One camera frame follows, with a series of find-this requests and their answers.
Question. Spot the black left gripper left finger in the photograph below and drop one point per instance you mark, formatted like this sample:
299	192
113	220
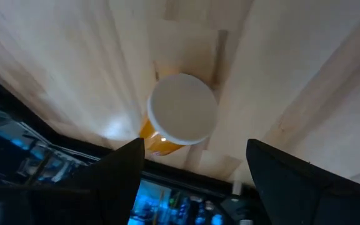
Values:
105	187

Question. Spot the orange pill vial white cap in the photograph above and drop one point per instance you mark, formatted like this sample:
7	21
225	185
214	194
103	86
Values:
183	109

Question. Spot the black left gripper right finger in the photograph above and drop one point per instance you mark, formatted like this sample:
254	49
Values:
292	193

